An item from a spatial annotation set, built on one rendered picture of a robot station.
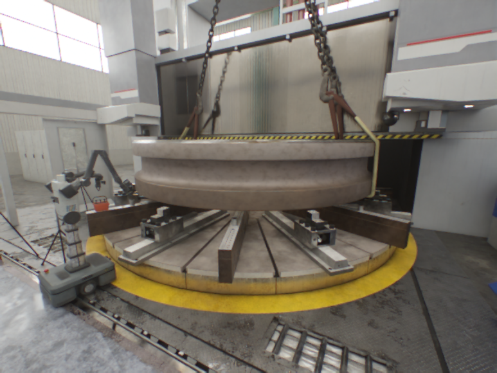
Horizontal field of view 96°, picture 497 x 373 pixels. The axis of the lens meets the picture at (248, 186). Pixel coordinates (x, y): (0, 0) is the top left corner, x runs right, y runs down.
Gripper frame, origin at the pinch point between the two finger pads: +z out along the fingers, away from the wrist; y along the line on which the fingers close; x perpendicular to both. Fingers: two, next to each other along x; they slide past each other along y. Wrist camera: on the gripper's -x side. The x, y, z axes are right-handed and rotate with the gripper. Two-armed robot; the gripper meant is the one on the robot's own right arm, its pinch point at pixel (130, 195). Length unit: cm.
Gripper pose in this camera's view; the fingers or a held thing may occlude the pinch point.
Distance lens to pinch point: 329.6
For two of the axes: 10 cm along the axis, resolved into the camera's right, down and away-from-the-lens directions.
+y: -8.2, -1.1, 5.6
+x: -4.9, 6.3, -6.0
